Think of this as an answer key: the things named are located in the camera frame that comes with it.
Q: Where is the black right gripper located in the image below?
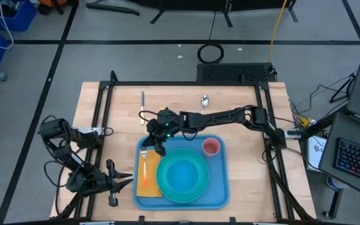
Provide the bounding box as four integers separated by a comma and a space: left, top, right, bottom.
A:
141, 108, 184, 158

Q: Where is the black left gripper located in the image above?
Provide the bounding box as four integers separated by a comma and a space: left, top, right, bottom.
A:
82, 159, 135, 208

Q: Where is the fork with orange handle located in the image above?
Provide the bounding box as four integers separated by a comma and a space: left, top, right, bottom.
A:
140, 149, 149, 188

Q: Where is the teal round plate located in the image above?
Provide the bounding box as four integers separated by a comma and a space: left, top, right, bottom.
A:
156, 147, 210, 204

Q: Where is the yellow cloth napkin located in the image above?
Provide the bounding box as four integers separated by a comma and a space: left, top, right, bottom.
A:
136, 149, 163, 198

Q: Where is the blue ribbed bowl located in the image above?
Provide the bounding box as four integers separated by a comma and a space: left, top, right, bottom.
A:
166, 159, 199, 193

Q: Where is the knife with yellow handle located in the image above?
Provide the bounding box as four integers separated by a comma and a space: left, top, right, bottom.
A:
140, 91, 146, 126

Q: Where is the pink plastic cup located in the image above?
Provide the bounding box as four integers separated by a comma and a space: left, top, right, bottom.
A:
202, 137, 221, 157

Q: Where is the spoon with orange handle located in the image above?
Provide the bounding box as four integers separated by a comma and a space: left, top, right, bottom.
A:
200, 94, 210, 115

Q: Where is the blue plastic tray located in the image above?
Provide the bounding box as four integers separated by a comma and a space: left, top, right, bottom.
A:
132, 134, 230, 211

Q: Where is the black floor stand bar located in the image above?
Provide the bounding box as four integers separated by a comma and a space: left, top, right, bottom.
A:
85, 2, 140, 16

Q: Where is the white sheet of paper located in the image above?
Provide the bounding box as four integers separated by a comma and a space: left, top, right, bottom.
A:
306, 136, 328, 172

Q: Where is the orange bag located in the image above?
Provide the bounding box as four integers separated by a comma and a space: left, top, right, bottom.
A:
37, 0, 71, 16

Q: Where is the blue and white tape roll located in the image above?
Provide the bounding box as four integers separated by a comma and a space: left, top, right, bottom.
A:
326, 176, 346, 192

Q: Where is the large blue storage bin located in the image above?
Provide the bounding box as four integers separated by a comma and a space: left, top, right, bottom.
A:
0, 0, 38, 33

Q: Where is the black desk leg with caster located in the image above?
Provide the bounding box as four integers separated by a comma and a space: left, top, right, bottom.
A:
322, 187, 345, 219

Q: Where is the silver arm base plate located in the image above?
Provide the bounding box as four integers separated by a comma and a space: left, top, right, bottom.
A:
79, 126, 106, 136

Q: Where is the black metal table frame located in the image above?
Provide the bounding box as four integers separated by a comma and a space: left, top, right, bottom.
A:
50, 70, 317, 225

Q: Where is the coiled black cable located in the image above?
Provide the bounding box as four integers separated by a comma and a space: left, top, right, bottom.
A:
197, 11, 225, 64

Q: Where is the yellow hanging cable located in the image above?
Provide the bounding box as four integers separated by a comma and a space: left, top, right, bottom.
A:
267, 0, 289, 63

